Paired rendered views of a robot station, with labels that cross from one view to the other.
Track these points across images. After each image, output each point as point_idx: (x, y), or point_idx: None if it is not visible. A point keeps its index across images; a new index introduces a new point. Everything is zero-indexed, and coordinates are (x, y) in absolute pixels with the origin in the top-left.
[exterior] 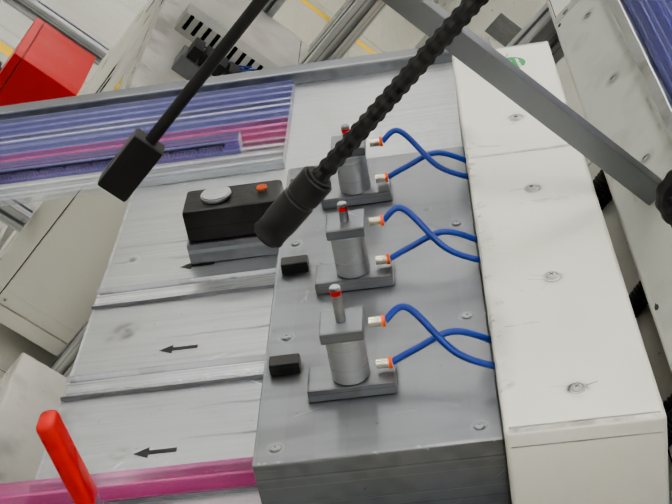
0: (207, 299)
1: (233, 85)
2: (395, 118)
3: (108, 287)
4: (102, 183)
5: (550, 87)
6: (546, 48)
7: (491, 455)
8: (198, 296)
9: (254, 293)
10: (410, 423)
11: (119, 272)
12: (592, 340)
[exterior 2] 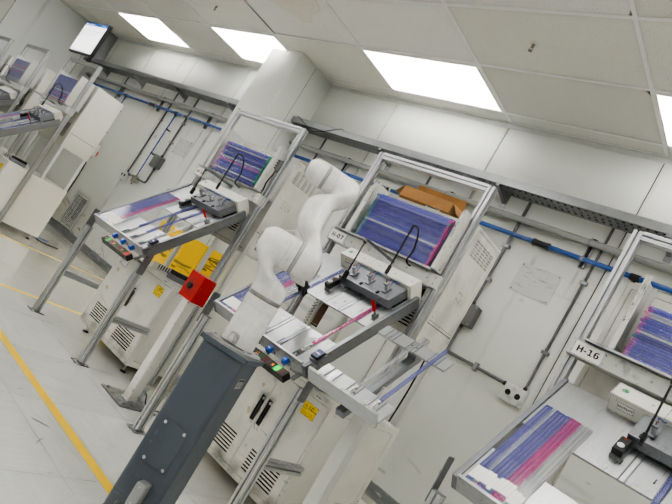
0: (339, 295)
1: None
2: (325, 265)
3: (322, 299)
4: (343, 278)
5: (362, 253)
6: (353, 248)
7: (406, 291)
8: (337, 295)
9: (344, 292)
10: (397, 291)
11: (320, 297)
12: (407, 277)
